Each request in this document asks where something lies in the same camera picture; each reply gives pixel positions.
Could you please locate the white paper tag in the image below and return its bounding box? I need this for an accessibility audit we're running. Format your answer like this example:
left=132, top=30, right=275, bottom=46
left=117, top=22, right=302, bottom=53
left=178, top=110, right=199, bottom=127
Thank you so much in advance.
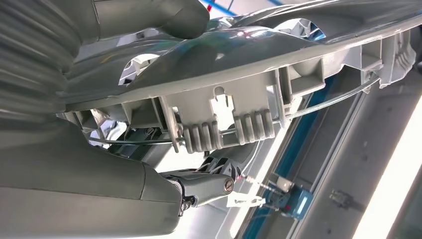
left=226, top=194, right=266, bottom=209

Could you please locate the blue sensor box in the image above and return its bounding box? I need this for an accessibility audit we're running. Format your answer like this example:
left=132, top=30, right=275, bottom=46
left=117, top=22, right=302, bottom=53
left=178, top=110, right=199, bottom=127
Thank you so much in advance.
left=263, top=173, right=314, bottom=220

